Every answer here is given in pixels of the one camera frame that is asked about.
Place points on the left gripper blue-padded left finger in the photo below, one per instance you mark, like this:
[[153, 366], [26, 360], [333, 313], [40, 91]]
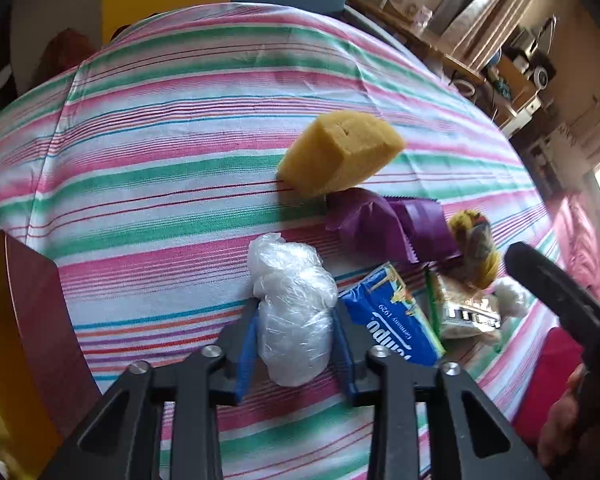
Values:
[[247, 350]]

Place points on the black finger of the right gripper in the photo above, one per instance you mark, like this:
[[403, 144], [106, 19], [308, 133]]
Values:
[[577, 310]]

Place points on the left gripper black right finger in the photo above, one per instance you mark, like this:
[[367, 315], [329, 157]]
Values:
[[342, 362]]

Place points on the yellow knitted sock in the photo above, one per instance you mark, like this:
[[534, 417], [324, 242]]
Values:
[[472, 233]]

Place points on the clear plastic bag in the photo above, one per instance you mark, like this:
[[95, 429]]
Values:
[[296, 296]]

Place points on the person's right hand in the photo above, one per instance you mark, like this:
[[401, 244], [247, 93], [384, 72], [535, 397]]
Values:
[[557, 434]]

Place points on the snack packet with comb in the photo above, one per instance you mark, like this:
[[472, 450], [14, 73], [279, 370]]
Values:
[[458, 311]]

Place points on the blue tissue pack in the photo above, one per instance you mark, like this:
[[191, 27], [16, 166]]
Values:
[[382, 303]]

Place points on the purple foil wrapper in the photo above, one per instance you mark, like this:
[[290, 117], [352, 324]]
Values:
[[410, 229]]

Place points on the wooden side desk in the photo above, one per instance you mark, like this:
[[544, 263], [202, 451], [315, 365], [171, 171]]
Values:
[[501, 90]]

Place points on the thick yellow sponge block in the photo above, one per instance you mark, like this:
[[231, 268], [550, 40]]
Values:
[[339, 150]]

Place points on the striped bed sheet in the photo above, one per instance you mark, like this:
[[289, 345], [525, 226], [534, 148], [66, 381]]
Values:
[[145, 172]]

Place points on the gold metal tray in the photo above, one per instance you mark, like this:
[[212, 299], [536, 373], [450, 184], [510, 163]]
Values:
[[45, 385]]

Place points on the pink striped curtain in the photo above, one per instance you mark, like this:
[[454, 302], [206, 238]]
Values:
[[473, 30]]

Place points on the dark red cloth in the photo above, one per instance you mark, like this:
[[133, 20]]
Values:
[[67, 49]]

